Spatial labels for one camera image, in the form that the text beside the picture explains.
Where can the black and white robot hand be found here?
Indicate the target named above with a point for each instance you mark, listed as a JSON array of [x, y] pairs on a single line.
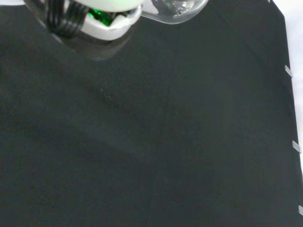
[[101, 26]]

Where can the black bench cloth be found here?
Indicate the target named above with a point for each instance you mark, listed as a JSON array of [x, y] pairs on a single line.
[[151, 130]]

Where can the grey tape strip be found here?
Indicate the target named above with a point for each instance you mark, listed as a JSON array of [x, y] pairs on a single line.
[[296, 146], [300, 210], [288, 71]]

